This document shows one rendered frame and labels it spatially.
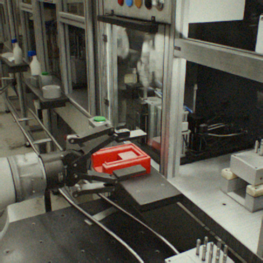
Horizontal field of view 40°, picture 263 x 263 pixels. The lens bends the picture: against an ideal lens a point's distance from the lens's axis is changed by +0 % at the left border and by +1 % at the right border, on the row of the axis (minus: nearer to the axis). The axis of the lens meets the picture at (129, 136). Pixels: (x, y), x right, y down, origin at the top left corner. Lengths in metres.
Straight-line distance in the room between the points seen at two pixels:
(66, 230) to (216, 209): 0.55
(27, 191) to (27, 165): 0.05
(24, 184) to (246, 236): 0.54
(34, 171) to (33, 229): 0.67
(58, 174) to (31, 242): 0.61
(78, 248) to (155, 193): 0.34
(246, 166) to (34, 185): 0.57
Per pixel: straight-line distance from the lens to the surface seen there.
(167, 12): 1.01
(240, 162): 1.03
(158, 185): 1.10
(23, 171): 0.69
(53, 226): 1.35
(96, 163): 1.18
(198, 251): 0.84
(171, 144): 1.09
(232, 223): 0.98
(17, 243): 1.30
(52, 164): 0.71
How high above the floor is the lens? 1.47
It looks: 23 degrees down
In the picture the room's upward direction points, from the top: straight up
